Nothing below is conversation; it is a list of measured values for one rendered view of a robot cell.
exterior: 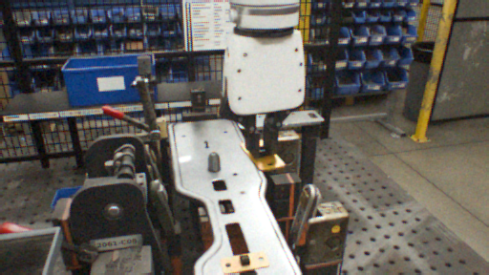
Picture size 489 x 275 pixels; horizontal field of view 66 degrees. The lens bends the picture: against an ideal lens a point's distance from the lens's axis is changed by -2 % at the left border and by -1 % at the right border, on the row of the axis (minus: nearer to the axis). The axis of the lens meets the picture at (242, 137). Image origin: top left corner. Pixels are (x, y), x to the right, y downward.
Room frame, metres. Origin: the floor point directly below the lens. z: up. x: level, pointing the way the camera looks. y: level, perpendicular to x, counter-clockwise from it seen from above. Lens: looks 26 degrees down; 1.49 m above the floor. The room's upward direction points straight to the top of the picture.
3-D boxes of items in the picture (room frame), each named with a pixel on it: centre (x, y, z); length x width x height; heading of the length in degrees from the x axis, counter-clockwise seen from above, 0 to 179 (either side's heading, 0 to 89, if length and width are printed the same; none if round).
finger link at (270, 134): (0.49, -0.05, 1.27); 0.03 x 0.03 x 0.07; 20
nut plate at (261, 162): (0.48, -0.03, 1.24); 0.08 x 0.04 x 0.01; 20
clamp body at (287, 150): (0.95, -0.11, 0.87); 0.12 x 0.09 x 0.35; 103
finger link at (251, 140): (0.47, 0.00, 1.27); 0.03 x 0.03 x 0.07; 20
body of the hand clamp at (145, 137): (0.92, 0.26, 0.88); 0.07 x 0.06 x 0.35; 103
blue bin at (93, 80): (1.32, 0.47, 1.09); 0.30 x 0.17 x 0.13; 104
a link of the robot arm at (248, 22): (0.48, -0.02, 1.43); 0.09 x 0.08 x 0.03; 110
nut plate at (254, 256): (0.51, 0.00, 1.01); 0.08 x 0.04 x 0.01; 104
